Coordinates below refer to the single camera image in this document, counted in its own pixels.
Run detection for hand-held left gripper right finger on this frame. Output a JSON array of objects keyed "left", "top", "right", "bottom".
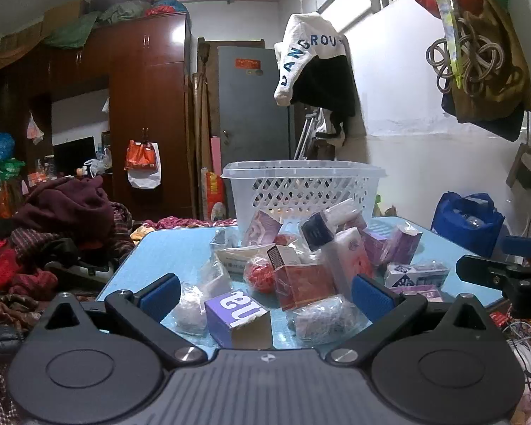
[{"left": 325, "top": 273, "right": 496, "bottom": 367}]

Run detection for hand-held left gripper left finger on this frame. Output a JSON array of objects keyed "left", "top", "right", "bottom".
[{"left": 35, "top": 273, "right": 207, "bottom": 367}]

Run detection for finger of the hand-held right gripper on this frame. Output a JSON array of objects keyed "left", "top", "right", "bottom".
[
  {"left": 501, "top": 236, "right": 531, "bottom": 257},
  {"left": 456, "top": 254, "right": 531, "bottom": 317}
]

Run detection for pink white tissue pack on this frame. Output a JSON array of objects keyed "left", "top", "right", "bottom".
[{"left": 321, "top": 228, "right": 375, "bottom": 294}]

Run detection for purple cardboard box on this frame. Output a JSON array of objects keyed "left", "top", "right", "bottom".
[{"left": 204, "top": 291, "right": 274, "bottom": 350}]

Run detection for white plastic basket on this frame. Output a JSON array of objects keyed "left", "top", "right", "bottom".
[{"left": 220, "top": 160, "right": 388, "bottom": 236}]

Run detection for white bottle in clear bag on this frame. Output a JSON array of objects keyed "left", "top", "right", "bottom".
[{"left": 172, "top": 282, "right": 209, "bottom": 335}]

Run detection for blue tote bag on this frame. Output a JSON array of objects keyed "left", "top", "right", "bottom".
[{"left": 431, "top": 191, "right": 505, "bottom": 257}]

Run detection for lavender flat box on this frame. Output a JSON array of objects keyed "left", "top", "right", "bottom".
[{"left": 392, "top": 285, "right": 443, "bottom": 304}]

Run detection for white box dark triangle pattern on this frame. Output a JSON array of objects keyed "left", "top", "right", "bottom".
[{"left": 384, "top": 262, "right": 450, "bottom": 290}]

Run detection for crumpled clear plastic bag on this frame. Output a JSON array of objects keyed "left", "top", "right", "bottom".
[{"left": 199, "top": 259, "right": 233, "bottom": 295}]

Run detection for purple tall box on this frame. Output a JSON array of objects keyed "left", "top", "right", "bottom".
[{"left": 381, "top": 223, "right": 423, "bottom": 266}]

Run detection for red box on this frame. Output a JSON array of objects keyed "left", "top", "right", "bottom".
[{"left": 274, "top": 262, "right": 339, "bottom": 311}]

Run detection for white flat packet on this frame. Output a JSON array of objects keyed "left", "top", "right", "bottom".
[{"left": 210, "top": 230, "right": 267, "bottom": 275}]

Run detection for white wrapped roll pack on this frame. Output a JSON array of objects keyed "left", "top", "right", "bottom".
[{"left": 325, "top": 199, "right": 364, "bottom": 227}]

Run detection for white box black dotted end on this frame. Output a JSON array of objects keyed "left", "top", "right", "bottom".
[{"left": 265, "top": 244, "right": 309, "bottom": 271}]

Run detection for red rubber band ball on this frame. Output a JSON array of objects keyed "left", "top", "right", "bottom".
[{"left": 244, "top": 257, "right": 276, "bottom": 294}]

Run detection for red yellow sack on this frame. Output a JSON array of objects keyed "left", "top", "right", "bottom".
[{"left": 201, "top": 169, "right": 227, "bottom": 222}]

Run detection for maroon clothes pile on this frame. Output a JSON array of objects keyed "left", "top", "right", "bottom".
[{"left": 11, "top": 176, "right": 116, "bottom": 249}]

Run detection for orange white plastic bag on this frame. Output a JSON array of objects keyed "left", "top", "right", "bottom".
[{"left": 125, "top": 139, "right": 162, "bottom": 189}]

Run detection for brown hanging bag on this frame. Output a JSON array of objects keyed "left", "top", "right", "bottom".
[{"left": 440, "top": 0, "right": 531, "bottom": 142}]

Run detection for black monitor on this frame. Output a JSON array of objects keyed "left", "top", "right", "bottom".
[{"left": 52, "top": 136, "right": 98, "bottom": 174}]

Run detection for metal crutches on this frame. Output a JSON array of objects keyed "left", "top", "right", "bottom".
[{"left": 293, "top": 113, "right": 321, "bottom": 161}]

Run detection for wooden planks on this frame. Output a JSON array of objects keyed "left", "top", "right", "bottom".
[{"left": 190, "top": 38, "right": 217, "bottom": 220}]

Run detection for brown wooden wardrobe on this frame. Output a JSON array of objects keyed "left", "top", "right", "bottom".
[{"left": 0, "top": 12, "right": 193, "bottom": 220}]

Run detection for grey metal door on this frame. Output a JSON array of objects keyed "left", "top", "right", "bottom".
[{"left": 217, "top": 45, "right": 293, "bottom": 161}]

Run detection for small pink plastic bag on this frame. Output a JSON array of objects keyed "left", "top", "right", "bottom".
[{"left": 25, "top": 113, "right": 45, "bottom": 145}]

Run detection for white black hanging jacket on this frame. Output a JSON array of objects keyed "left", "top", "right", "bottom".
[{"left": 273, "top": 11, "right": 357, "bottom": 147}]

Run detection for green cloth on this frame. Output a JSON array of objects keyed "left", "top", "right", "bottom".
[{"left": 42, "top": 2, "right": 149, "bottom": 49}]

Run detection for brown cardboard box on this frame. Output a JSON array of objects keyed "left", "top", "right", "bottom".
[{"left": 42, "top": 0, "right": 89, "bottom": 36}]

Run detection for tangled white cables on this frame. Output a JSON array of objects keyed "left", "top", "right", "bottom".
[{"left": 502, "top": 319, "right": 531, "bottom": 392}]

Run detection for coiled rope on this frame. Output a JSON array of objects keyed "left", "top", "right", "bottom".
[{"left": 426, "top": 20, "right": 505, "bottom": 96}]

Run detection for yellow-green strap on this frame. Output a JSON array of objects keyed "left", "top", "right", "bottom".
[{"left": 427, "top": 0, "right": 465, "bottom": 89}]

